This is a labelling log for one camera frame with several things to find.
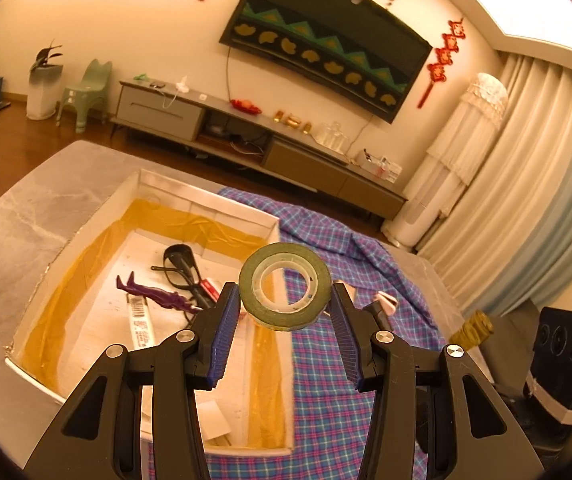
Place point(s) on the white boxes with red print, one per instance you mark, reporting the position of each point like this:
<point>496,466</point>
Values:
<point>378,165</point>

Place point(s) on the white cardboard box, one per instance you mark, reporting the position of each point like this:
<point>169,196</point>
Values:
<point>106,270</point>

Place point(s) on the purple toy figure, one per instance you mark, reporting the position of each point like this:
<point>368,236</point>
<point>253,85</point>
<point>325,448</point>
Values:
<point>156,297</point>

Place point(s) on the tall white planter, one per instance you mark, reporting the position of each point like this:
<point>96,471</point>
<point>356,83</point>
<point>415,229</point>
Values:
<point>43,92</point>

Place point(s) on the clear glass cup set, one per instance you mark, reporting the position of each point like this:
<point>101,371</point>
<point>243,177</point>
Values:
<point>331,135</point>

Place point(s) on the green plastic chair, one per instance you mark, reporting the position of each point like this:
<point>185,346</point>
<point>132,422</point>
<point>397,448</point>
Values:
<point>88,90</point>

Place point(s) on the small green object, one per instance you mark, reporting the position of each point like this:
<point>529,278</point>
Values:
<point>142,77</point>

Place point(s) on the gold ribbed object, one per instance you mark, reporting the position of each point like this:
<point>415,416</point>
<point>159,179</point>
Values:
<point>473,330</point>

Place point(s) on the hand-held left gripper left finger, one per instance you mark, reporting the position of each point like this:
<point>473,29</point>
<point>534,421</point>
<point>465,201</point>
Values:
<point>223,340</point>

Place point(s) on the red dish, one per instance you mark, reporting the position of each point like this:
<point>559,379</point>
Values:
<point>246,106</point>

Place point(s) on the white barcode label strip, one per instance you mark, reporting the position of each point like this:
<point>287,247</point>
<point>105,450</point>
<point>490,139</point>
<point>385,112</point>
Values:
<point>138,322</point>

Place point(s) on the dark leafy plant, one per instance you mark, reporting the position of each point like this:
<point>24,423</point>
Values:
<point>46,55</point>

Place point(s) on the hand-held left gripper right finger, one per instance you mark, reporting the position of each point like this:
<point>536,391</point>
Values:
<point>348,340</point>

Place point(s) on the green tape roll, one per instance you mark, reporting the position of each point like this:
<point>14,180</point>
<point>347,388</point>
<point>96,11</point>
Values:
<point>252,285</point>

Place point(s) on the wall television with patterned cover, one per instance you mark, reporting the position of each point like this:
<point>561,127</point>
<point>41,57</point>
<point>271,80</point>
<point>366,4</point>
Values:
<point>326,35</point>

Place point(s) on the black glasses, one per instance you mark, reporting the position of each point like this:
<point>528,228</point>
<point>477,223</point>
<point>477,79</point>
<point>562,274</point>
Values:
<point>181,260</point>

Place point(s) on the white curtain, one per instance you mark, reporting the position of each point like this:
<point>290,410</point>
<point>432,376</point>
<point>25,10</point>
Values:
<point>525,185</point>

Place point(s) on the blue plaid cloth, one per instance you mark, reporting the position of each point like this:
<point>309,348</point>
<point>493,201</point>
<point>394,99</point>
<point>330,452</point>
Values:
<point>326,410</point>

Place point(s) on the white paper sheet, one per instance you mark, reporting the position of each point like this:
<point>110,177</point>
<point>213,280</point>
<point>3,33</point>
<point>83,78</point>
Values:
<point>213,420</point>

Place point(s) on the long red knot decoration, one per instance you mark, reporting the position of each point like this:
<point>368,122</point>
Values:
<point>443,60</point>

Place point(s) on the white covered standing air conditioner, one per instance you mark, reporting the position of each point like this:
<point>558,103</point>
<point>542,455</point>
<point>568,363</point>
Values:
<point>445,170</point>

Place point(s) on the long grey television cabinet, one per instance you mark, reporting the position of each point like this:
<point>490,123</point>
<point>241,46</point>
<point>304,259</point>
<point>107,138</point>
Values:
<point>306,160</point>

